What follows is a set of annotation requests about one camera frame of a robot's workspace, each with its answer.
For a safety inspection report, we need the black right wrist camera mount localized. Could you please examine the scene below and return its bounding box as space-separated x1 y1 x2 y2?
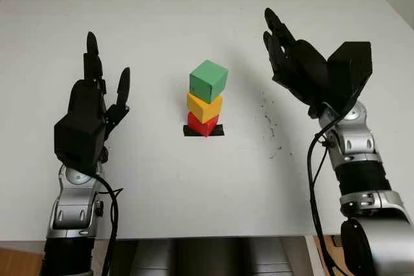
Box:
323 41 373 118

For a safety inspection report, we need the yellow wooden block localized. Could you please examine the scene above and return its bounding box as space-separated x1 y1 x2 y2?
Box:
186 91 224 125

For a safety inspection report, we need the green wooden block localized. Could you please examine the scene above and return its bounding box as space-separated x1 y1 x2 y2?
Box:
189 59 229 104

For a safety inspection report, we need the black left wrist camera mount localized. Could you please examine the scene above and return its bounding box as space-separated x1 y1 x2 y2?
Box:
53 112 107 176

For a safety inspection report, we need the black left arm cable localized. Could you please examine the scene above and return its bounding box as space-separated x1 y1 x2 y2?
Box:
87 172 124 276

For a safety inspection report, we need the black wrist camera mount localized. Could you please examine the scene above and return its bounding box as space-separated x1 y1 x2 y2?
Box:
53 112 107 176
323 41 373 118

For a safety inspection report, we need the black tape strip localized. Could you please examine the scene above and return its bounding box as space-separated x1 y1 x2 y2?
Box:
183 124 225 138

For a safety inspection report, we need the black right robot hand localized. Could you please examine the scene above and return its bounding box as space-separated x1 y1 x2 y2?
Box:
263 7 331 118

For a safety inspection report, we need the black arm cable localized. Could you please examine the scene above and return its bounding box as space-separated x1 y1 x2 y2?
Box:
87 172 124 276
307 107 353 276

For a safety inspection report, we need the red wooden block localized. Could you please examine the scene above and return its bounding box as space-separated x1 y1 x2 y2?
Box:
188 111 220 138

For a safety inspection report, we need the grey robot torso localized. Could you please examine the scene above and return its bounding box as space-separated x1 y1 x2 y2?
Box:
131 238 307 276

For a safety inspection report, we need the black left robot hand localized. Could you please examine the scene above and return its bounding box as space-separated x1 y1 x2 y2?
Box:
67 31 131 164

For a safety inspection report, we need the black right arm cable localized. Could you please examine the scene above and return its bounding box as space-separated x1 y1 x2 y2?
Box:
307 107 353 276

